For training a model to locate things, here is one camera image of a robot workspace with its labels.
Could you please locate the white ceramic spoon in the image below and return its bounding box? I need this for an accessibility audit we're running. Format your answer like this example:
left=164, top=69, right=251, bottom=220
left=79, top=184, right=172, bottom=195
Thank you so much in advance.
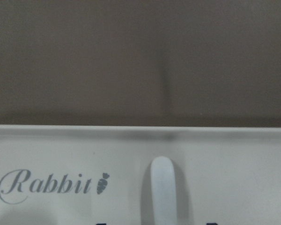
left=150, top=156, right=177, bottom=225

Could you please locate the cream rabbit tray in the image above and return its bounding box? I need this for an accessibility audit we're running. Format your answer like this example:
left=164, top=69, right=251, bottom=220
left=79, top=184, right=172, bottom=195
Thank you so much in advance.
left=0, top=125, right=281, bottom=225

